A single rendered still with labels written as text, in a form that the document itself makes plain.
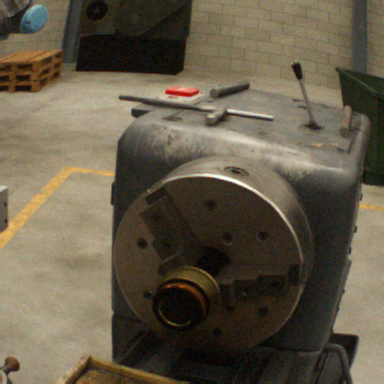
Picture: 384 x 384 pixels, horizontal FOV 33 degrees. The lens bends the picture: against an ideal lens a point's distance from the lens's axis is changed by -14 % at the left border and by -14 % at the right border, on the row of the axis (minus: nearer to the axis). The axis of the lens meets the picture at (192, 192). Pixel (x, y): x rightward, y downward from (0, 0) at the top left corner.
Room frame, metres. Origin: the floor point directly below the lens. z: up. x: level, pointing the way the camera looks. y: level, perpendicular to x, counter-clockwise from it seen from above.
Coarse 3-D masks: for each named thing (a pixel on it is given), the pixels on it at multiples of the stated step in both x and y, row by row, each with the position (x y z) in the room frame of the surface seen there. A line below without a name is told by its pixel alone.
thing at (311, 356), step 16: (112, 320) 1.27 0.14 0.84; (128, 320) 1.26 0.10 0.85; (112, 336) 1.27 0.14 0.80; (128, 336) 1.26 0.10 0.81; (112, 352) 1.27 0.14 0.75; (224, 352) 1.18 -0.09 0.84; (240, 352) 1.17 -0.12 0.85; (272, 352) 1.15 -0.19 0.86; (304, 352) 1.14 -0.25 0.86; (320, 352) 1.14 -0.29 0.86; (304, 368) 1.13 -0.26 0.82; (320, 368) 1.54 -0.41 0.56
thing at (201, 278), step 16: (176, 272) 0.96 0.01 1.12; (192, 272) 0.95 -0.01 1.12; (160, 288) 0.93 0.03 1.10; (176, 288) 0.90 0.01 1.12; (192, 288) 0.91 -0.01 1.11; (208, 288) 0.93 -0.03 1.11; (160, 304) 0.91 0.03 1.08; (176, 304) 0.96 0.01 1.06; (192, 304) 0.90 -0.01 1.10; (208, 304) 0.92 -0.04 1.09; (160, 320) 0.91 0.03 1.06; (176, 320) 0.92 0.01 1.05; (192, 320) 0.89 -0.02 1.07
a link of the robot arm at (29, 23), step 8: (0, 0) 1.37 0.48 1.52; (8, 0) 1.37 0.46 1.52; (16, 0) 1.38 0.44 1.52; (24, 0) 1.40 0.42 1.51; (0, 8) 1.40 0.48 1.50; (8, 8) 1.39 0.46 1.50; (16, 8) 1.39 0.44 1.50; (24, 8) 1.41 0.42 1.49; (32, 8) 1.41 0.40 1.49; (40, 8) 1.43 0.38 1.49; (8, 16) 1.40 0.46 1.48; (16, 16) 1.40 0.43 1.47; (24, 16) 1.41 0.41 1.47; (32, 16) 1.41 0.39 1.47; (40, 16) 1.43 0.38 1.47; (8, 24) 1.45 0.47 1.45; (16, 24) 1.42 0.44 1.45; (24, 24) 1.40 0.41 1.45; (32, 24) 1.41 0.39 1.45; (40, 24) 1.43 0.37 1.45; (8, 32) 1.47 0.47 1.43; (16, 32) 1.45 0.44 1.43; (24, 32) 1.43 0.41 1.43; (32, 32) 1.42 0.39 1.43
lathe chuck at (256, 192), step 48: (144, 192) 1.10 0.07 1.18; (192, 192) 1.05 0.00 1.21; (240, 192) 1.03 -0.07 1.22; (288, 192) 1.10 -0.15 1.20; (144, 240) 1.07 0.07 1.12; (240, 240) 1.03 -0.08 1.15; (288, 240) 1.01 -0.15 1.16; (144, 288) 1.07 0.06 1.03; (192, 336) 1.04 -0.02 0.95; (240, 336) 1.02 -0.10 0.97
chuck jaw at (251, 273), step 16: (224, 272) 1.00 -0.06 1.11; (240, 272) 0.99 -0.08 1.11; (256, 272) 0.99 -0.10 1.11; (272, 272) 0.98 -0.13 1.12; (288, 272) 0.98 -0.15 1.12; (224, 288) 0.95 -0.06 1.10; (240, 288) 0.97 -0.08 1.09; (256, 288) 0.97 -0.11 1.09; (272, 288) 0.97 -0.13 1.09; (288, 288) 0.99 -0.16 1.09; (224, 304) 0.95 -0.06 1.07
